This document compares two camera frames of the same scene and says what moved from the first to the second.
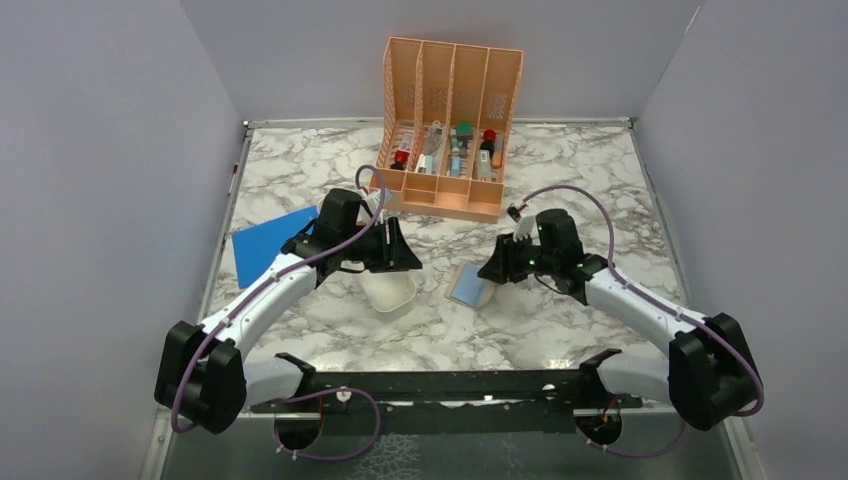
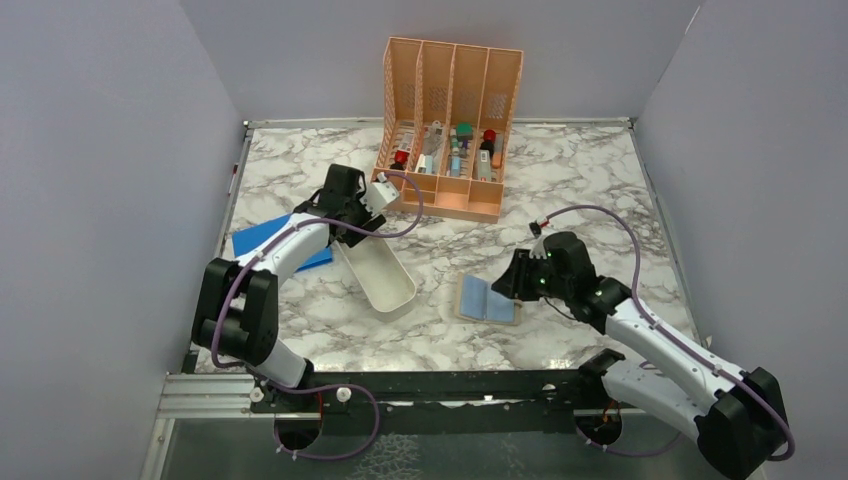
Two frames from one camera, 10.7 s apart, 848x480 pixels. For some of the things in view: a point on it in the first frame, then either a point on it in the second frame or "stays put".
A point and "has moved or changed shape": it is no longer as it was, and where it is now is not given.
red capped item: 400,160 stays put
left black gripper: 394,255 -> 367,221
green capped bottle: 464,130 stays put
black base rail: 419,402 stays put
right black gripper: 502,266 -> 514,282
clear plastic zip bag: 467,287 has moved or changed shape
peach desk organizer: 441,147 stays put
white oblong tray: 390,295 stays put
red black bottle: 489,137 stays put
